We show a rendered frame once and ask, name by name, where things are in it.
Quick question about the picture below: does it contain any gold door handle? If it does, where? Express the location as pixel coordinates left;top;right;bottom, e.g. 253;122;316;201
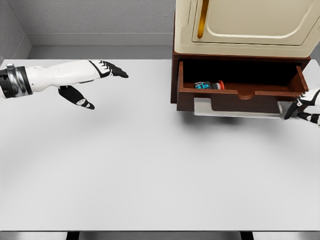
197;0;210;39

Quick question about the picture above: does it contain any brown wooden drawer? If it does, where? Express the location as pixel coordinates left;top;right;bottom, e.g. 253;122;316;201
176;59;310;113

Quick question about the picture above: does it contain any silver drawer handle plate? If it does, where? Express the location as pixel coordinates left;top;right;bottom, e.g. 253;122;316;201
193;97;293;119

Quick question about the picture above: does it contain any cream cabinet with brown base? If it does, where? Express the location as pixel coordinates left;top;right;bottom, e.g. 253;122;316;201
170;0;320;105

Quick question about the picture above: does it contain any cream cabinet door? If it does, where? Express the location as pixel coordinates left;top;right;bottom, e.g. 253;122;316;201
191;0;320;47

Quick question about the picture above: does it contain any white striped left robot hand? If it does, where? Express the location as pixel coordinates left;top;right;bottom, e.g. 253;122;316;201
49;59;130;111

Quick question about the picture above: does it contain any white striped right robot hand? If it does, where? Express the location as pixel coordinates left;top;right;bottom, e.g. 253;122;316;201
283;87;320;127

